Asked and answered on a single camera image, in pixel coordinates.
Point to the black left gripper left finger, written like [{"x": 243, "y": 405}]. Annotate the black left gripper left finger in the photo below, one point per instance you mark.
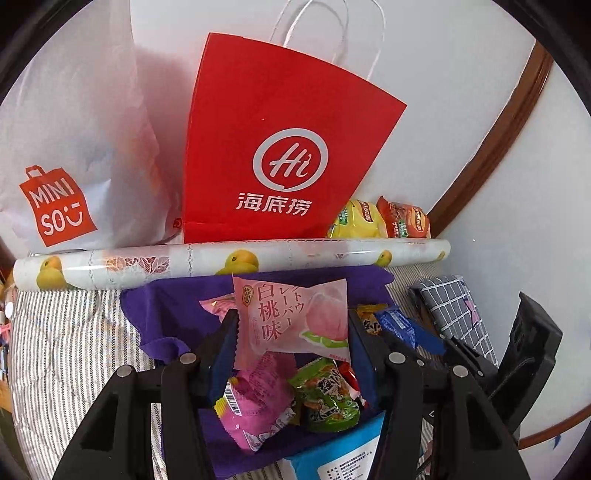
[{"x": 113, "y": 441}]

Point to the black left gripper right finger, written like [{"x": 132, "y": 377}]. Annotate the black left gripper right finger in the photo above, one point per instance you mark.
[{"x": 470, "y": 439}]

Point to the blue snack packet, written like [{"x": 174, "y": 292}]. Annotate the blue snack packet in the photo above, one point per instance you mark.
[{"x": 395, "y": 321}]

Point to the pink peach snack packet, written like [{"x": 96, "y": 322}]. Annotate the pink peach snack packet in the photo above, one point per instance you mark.
[{"x": 282, "y": 318}]

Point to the striped quilted bed cover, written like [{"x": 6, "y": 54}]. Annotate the striped quilted bed cover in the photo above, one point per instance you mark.
[{"x": 64, "y": 347}]

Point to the grey checked pillow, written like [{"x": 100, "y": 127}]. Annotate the grey checked pillow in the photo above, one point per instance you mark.
[{"x": 448, "y": 303}]

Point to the light blue tissue pack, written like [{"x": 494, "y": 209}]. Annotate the light blue tissue pack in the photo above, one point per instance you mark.
[{"x": 347, "y": 457}]

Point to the small red snack packet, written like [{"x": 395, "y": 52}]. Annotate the small red snack packet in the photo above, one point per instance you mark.
[{"x": 352, "y": 383}]

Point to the green triangular snack packet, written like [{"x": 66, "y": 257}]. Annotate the green triangular snack packet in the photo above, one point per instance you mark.
[{"x": 324, "y": 394}]

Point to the magenta snack packet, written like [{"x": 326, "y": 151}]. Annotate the magenta snack packet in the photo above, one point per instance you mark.
[{"x": 258, "y": 403}]

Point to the yellow triangular snack packet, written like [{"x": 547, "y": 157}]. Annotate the yellow triangular snack packet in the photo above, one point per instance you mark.
[{"x": 367, "y": 315}]

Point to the pink foil snack packet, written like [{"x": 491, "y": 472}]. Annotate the pink foil snack packet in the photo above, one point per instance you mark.
[{"x": 219, "y": 306}]

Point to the lemon print rolled tablecloth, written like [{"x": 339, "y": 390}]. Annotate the lemon print rolled tablecloth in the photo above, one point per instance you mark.
[{"x": 126, "y": 268}]

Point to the red orange chips bag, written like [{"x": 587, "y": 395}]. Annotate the red orange chips bag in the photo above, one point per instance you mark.
[{"x": 404, "y": 220}]

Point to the yellow chips bag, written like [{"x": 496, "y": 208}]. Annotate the yellow chips bag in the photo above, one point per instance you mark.
[{"x": 358, "y": 219}]

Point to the white Miniso plastic bag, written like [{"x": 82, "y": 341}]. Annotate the white Miniso plastic bag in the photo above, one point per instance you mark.
[{"x": 78, "y": 153}]

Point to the red paper shopping bag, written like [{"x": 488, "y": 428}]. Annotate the red paper shopping bag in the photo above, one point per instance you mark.
[{"x": 277, "y": 141}]

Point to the brown wooden wall trim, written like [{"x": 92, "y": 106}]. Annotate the brown wooden wall trim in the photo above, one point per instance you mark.
[{"x": 497, "y": 142}]

